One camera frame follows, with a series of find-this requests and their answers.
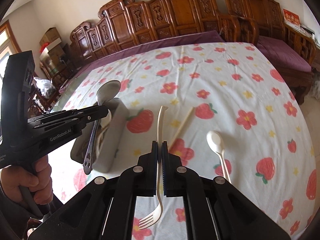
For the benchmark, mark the light wooden chopstick on table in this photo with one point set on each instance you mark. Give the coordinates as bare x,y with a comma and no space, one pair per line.
181,127

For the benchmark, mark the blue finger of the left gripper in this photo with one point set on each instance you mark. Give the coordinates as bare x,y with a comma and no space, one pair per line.
173,181

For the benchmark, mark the red card on cabinet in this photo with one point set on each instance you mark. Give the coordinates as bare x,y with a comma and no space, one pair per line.
291,19

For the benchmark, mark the cream plastic spoon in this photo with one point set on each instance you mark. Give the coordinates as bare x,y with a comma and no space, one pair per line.
216,144

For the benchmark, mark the cream plastic fork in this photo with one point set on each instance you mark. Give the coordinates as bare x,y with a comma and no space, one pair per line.
155,215

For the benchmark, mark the carved wooden bench backrest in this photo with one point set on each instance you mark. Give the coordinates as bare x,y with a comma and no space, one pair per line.
127,23

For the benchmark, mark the floral strawberry tablecloth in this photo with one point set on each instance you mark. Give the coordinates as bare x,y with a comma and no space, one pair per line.
235,91

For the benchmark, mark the stacked cardboard boxes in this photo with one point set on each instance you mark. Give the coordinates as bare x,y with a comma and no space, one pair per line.
51,49

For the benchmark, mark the purple bench cushion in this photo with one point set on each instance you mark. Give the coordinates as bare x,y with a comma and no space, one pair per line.
293,68

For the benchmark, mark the person's left hand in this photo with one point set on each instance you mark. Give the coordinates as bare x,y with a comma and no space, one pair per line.
12,177

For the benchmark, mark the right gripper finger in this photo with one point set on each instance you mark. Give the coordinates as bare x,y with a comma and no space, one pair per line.
90,114

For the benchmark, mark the wooden armchair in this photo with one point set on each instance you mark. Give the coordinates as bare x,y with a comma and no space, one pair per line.
238,29

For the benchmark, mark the grey utensil tray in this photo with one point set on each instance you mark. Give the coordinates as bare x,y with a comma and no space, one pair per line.
107,140

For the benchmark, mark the white plastic bag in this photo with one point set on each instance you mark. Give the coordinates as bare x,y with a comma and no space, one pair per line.
45,86

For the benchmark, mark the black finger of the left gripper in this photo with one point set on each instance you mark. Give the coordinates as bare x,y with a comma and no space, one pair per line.
148,177

